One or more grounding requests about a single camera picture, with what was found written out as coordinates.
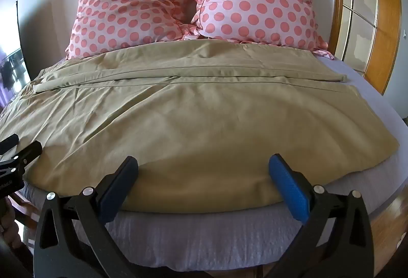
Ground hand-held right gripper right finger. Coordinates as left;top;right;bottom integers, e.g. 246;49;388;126
268;154;372;278

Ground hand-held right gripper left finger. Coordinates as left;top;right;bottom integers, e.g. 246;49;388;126
33;155;139;278

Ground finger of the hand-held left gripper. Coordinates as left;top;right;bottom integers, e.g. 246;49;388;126
0;134;20;154
0;141;43;172

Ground person's left hand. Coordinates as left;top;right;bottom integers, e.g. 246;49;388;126
0;196;20;248

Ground dark wooden furniture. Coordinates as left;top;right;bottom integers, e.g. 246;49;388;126
13;193;40;235

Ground bed with grey sheet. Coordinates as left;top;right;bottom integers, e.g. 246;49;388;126
0;50;408;272

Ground wooden door with glass panes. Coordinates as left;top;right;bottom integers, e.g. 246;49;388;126
328;0;403;97

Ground dark wall screen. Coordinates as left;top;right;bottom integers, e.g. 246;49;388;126
0;1;31;108

